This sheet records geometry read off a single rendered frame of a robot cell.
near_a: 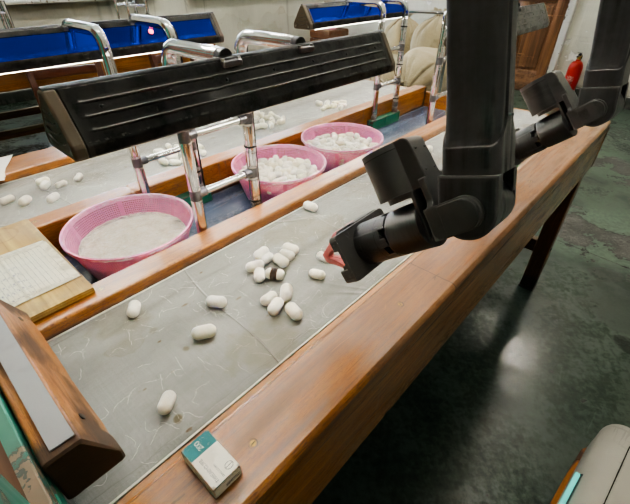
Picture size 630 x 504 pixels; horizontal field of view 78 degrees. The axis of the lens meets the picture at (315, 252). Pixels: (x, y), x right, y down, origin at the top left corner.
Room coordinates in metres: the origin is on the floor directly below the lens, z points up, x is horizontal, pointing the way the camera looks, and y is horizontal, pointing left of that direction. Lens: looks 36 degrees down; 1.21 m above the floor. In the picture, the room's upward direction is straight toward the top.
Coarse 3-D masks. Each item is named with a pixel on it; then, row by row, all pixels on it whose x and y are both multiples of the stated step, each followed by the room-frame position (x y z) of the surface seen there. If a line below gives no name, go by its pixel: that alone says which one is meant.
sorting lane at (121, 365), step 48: (432, 144) 1.25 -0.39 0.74; (336, 192) 0.91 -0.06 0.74; (240, 240) 0.69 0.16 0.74; (288, 240) 0.69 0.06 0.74; (192, 288) 0.54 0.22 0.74; (240, 288) 0.54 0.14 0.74; (336, 288) 0.54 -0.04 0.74; (96, 336) 0.42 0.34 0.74; (144, 336) 0.42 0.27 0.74; (240, 336) 0.42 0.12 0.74; (288, 336) 0.42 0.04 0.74; (96, 384) 0.33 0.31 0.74; (144, 384) 0.33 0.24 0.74; (192, 384) 0.33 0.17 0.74; (240, 384) 0.33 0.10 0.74; (144, 432) 0.26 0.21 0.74; (192, 432) 0.26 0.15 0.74; (96, 480) 0.21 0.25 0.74
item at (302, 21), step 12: (300, 12) 1.52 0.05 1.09; (312, 12) 1.53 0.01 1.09; (324, 12) 1.57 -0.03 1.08; (336, 12) 1.62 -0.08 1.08; (348, 12) 1.66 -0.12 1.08; (360, 12) 1.71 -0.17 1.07; (372, 12) 1.76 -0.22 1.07; (396, 12) 1.88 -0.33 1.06; (300, 24) 1.52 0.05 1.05; (312, 24) 1.50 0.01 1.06; (324, 24) 1.54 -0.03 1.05; (336, 24) 1.59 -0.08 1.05; (348, 24) 1.64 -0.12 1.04
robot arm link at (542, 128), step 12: (552, 108) 0.75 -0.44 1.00; (564, 108) 0.74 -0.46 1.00; (540, 120) 0.76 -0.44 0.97; (552, 120) 0.74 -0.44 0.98; (564, 120) 0.72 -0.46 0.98; (540, 132) 0.74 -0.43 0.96; (552, 132) 0.73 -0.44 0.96; (564, 132) 0.71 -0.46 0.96; (576, 132) 0.73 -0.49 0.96; (552, 144) 0.73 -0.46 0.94
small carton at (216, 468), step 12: (204, 432) 0.24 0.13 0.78; (192, 444) 0.23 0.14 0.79; (204, 444) 0.23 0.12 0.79; (216, 444) 0.23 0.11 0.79; (192, 456) 0.21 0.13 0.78; (204, 456) 0.21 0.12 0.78; (216, 456) 0.21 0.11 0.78; (228, 456) 0.21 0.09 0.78; (192, 468) 0.20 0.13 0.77; (204, 468) 0.20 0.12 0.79; (216, 468) 0.20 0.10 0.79; (228, 468) 0.20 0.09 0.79; (240, 468) 0.20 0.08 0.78; (204, 480) 0.19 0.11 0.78; (216, 480) 0.19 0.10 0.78; (228, 480) 0.19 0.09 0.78; (216, 492) 0.18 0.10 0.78
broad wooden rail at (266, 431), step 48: (576, 144) 1.18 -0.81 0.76; (528, 192) 0.86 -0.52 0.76; (480, 240) 0.65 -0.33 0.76; (528, 240) 0.90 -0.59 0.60; (384, 288) 0.51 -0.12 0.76; (432, 288) 0.51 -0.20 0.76; (480, 288) 0.64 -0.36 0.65; (336, 336) 0.40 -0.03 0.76; (384, 336) 0.40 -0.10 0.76; (432, 336) 0.48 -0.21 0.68; (288, 384) 0.32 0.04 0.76; (336, 384) 0.32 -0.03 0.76; (384, 384) 0.36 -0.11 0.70; (240, 432) 0.25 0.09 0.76; (288, 432) 0.25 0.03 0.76; (336, 432) 0.28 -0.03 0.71; (144, 480) 0.20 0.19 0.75; (192, 480) 0.20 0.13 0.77; (240, 480) 0.20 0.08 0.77; (288, 480) 0.21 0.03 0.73
